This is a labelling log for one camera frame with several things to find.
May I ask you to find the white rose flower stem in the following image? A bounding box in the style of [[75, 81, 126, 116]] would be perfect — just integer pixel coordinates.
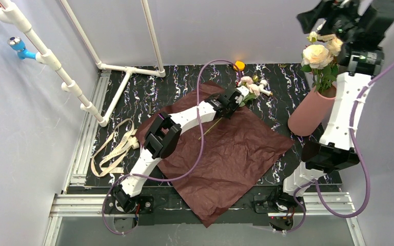
[[307, 31, 343, 83]]

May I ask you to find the small dark spring screw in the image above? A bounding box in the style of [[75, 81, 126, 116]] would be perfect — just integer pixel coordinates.
[[148, 102, 155, 115]]

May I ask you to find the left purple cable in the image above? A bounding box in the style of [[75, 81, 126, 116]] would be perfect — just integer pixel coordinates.
[[101, 59, 244, 236]]

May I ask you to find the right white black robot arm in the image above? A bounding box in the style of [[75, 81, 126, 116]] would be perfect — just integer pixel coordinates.
[[272, 1, 394, 209]]

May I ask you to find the small pink rose stem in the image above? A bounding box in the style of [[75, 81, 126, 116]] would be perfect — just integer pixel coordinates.
[[195, 75, 261, 130]]

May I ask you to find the white pvc pipe frame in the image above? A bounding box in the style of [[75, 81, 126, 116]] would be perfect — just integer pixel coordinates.
[[0, 1, 166, 127]]

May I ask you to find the white pipe tee fitting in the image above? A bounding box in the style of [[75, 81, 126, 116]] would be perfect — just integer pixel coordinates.
[[259, 79, 273, 97]]

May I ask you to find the peach pink rose stem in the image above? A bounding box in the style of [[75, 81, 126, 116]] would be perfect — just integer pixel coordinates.
[[301, 45, 335, 95]]

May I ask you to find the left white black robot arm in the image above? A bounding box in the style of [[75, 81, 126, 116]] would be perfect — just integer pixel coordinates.
[[111, 86, 250, 213]]

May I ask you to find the pink cylindrical vase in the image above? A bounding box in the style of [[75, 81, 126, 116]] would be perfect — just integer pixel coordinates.
[[288, 85, 336, 136]]

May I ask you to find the blue pipe fitting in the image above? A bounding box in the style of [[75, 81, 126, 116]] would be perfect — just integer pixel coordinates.
[[7, 36, 36, 60]]

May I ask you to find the small orange yellow cap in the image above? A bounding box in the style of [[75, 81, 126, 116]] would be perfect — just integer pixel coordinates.
[[233, 60, 245, 72]]

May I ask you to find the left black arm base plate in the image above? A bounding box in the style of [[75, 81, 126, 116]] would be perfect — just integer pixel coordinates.
[[103, 195, 154, 215]]

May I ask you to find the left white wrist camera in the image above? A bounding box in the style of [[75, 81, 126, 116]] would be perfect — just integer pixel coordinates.
[[236, 86, 251, 107]]

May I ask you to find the aluminium rail frame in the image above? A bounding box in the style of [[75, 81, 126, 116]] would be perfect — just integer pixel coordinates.
[[44, 64, 365, 245]]

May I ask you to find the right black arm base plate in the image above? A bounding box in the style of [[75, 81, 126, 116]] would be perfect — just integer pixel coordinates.
[[251, 192, 306, 214]]

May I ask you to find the cream ribbon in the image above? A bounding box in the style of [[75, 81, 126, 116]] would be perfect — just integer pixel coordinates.
[[90, 118, 140, 177]]

